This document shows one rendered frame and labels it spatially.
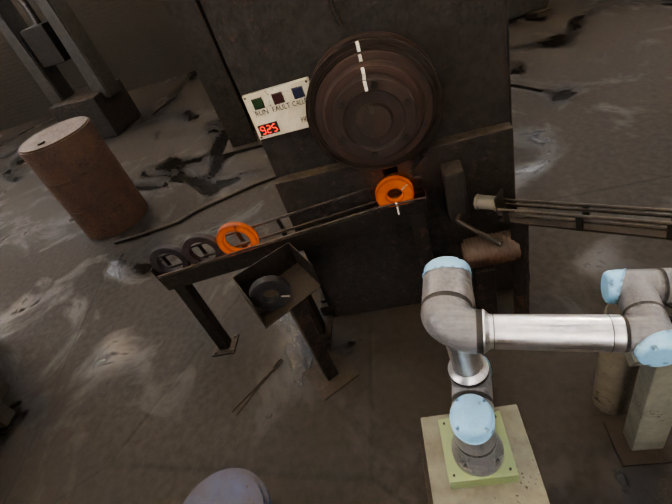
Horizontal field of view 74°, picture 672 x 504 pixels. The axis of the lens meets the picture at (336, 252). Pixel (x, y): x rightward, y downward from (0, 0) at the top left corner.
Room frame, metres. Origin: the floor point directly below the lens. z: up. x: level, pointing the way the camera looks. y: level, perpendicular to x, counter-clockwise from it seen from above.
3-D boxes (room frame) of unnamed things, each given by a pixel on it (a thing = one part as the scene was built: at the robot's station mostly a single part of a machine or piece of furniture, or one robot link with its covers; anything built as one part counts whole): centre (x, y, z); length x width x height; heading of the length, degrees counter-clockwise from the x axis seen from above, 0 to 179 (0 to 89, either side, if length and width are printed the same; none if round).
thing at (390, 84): (1.38, -0.28, 1.11); 0.28 x 0.06 x 0.28; 74
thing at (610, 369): (0.75, -0.77, 0.26); 0.12 x 0.12 x 0.52
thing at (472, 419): (0.61, -0.19, 0.52); 0.13 x 0.12 x 0.14; 155
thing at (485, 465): (0.60, -0.18, 0.40); 0.15 x 0.15 x 0.10
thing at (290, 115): (1.67, -0.01, 1.15); 0.26 x 0.02 x 0.18; 74
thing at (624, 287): (0.55, -0.57, 0.91); 0.11 x 0.11 x 0.08; 65
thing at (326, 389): (1.32, 0.25, 0.36); 0.26 x 0.20 x 0.72; 109
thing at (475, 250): (1.26, -0.59, 0.27); 0.22 x 0.13 x 0.53; 74
